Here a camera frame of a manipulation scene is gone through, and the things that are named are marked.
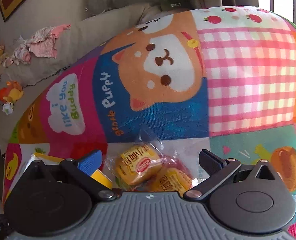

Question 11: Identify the orange plush toy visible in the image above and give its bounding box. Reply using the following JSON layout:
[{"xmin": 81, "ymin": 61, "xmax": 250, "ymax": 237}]
[{"xmin": 0, "ymin": 81, "xmax": 24, "ymax": 115}]

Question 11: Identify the yellow mini bread packet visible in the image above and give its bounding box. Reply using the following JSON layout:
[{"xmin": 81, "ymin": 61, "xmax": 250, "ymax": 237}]
[{"xmin": 105, "ymin": 126, "xmax": 164, "ymax": 191}]

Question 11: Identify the yellow cardboard box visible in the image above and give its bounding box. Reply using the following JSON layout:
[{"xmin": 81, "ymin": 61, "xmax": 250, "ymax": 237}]
[{"xmin": 8, "ymin": 151, "xmax": 113, "ymax": 192}]

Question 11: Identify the grey bed cover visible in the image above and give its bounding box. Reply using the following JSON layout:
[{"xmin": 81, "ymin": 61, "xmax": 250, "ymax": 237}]
[{"xmin": 0, "ymin": 3, "xmax": 166, "ymax": 153}]

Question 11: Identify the pink baby clothes pile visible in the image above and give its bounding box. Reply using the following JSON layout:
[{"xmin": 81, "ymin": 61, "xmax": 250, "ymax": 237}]
[{"xmin": 2, "ymin": 24, "xmax": 71, "ymax": 68}]

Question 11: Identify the colourful cartoon play mat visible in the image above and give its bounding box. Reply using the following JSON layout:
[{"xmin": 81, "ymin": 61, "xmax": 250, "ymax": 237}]
[{"xmin": 3, "ymin": 6, "xmax": 296, "ymax": 239}]

